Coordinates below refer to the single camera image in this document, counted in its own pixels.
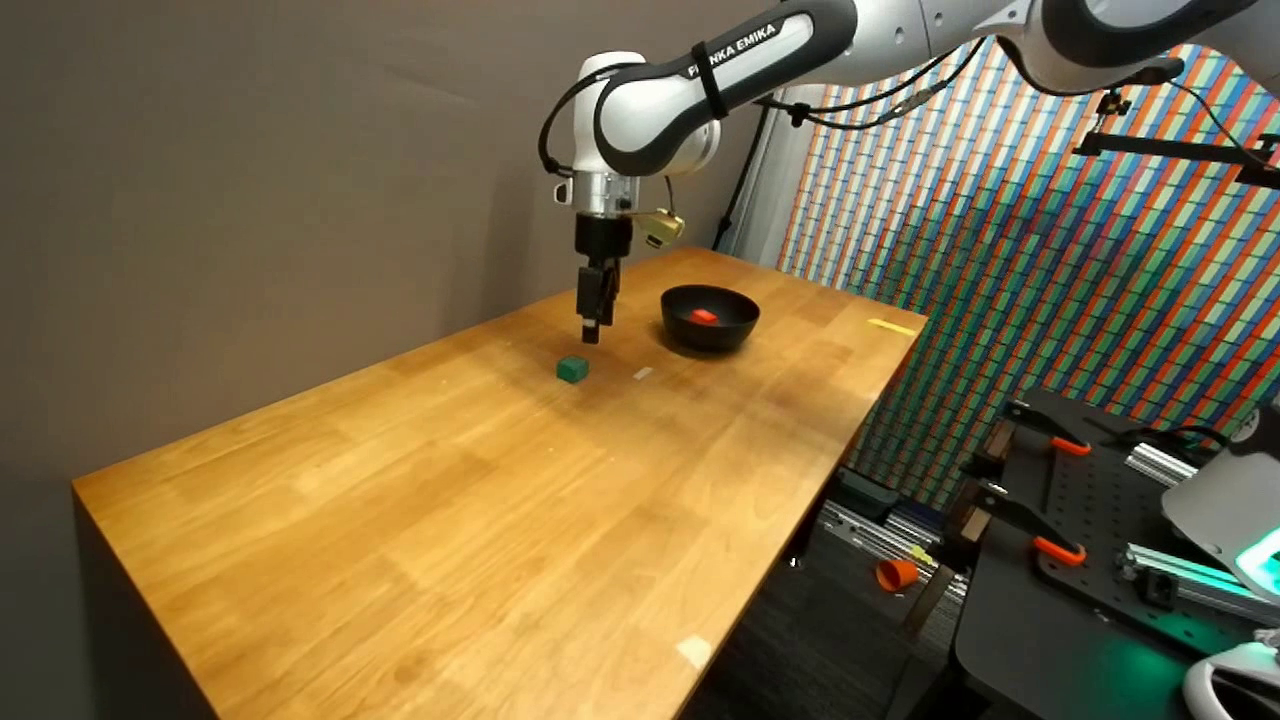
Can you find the orange block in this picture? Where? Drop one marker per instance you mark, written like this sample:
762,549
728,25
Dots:
700,318

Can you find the white square tape patch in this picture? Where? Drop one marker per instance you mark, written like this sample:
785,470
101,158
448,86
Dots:
692,649

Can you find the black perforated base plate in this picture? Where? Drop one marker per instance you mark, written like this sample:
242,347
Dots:
1064,626

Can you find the multicoloured patterned backdrop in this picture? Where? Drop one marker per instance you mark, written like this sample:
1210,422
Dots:
1041,264

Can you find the small orange cup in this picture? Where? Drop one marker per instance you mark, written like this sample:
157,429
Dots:
899,575

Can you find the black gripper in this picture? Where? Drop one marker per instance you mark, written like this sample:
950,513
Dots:
602,243

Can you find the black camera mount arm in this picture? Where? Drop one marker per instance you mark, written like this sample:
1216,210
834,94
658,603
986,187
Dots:
1172,144

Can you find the green block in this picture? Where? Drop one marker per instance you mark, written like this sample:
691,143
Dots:
573,370

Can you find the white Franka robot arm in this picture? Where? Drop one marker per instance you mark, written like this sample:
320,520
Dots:
747,64

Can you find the small white tape piece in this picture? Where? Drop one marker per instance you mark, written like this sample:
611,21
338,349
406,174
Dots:
644,372

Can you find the long aluminium extrusion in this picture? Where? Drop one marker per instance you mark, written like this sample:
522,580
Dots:
1193,577

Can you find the white curved tube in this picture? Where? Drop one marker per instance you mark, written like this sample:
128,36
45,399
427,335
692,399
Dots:
1204,674

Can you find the short aluminium extrusion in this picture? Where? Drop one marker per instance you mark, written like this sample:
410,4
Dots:
1160,462

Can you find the olive wrist camera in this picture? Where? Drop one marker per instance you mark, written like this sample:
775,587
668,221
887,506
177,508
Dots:
664,225

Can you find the black bowl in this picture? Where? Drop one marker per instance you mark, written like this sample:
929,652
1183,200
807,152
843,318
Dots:
710,326

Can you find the yellow tape strip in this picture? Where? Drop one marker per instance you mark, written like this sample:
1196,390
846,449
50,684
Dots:
892,326

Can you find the white grey device housing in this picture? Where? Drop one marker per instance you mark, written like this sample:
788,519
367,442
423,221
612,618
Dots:
1227,513

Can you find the black ribbed equipment case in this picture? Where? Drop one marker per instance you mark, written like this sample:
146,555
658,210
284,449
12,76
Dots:
843,615

